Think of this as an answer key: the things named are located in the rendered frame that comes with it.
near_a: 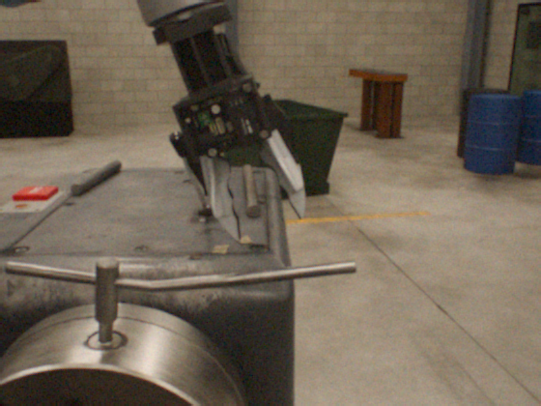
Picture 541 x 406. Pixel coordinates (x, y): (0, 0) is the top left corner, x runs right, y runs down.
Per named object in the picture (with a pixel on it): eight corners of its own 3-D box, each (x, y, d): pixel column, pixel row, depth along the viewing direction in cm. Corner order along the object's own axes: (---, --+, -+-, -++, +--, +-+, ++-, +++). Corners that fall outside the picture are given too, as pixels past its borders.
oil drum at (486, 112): (453, 164, 683) (460, 94, 657) (496, 162, 694) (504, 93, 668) (479, 176, 627) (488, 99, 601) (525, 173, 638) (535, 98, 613)
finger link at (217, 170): (206, 259, 50) (194, 162, 48) (211, 237, 56) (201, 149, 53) (239, 256, 50) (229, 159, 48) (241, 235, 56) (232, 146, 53)
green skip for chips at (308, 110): (213, 178, 618) (210, 102, 593) (287, 170, 654) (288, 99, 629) (256, 211, 500) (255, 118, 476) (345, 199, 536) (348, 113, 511)
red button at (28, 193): (26, 196, 100) (25, 186, 99) (59, 196, 100) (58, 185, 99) (13, 206, 94) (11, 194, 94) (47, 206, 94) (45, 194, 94)
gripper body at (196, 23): (193, 173, 46) (137, 32, 43) (203, 153, 54) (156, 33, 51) (278, 143, 46) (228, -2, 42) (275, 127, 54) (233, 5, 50)
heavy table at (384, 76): (345, 124, 1007) (348, 68, 978) (368, 123, 1015) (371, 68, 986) (379, 139, 856) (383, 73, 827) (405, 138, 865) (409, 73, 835)
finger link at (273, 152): (303, 235, 50) (245, 154, 48) (298, 215, 56) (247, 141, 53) (332, 217, 50) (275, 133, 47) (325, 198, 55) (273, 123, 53)
